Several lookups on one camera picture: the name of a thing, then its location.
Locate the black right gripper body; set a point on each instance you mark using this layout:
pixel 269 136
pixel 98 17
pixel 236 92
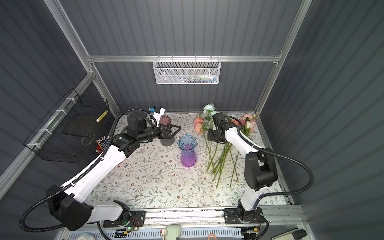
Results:
pixel 212 135

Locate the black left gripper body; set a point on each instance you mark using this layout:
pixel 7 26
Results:
pixel 150 134

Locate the purple blue glass vase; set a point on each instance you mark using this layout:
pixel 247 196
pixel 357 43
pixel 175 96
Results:
pixel 187 145

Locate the pink peony flower stem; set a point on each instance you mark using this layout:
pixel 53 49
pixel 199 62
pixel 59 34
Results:
pixel 202 125

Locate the pink coral rose stem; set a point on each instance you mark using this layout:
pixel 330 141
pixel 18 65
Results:
pixel 215 164

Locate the light blue peony flower stem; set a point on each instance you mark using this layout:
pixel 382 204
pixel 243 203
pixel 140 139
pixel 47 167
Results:
pixel 209 110

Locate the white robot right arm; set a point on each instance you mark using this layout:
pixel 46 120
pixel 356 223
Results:
pixel 260 168

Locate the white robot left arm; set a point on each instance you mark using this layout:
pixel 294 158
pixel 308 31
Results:
pixel 70 207

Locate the pink grey glass vase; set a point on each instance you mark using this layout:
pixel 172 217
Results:
pixel 165 120

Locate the pale pink rose stem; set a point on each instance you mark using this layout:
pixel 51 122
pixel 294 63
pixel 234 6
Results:
pixel 248 118

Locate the floral table mat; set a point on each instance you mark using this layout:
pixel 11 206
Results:
pixel 153 176

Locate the yellow marker in black basket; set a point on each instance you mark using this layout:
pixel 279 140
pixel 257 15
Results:
pixel 101 116

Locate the red pencil cup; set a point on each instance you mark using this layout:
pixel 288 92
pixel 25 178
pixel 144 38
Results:
pixel 102 144

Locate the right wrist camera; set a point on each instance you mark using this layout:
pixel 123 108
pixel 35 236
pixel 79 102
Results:
pixel 219 120

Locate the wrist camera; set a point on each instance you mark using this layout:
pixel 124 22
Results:
pixel 157 112
pixel 219 120

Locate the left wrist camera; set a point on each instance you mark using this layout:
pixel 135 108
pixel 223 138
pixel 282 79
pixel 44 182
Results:
pixel 157 112

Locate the white wire mesh basket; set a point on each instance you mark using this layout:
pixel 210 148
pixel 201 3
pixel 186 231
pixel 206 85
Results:
pixel 187 73

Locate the black wire mesh basket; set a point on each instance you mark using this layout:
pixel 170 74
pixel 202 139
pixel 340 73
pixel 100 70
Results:
pixel 70 134

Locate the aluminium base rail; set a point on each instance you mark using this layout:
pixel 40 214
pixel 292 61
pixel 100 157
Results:
pixel 186 216

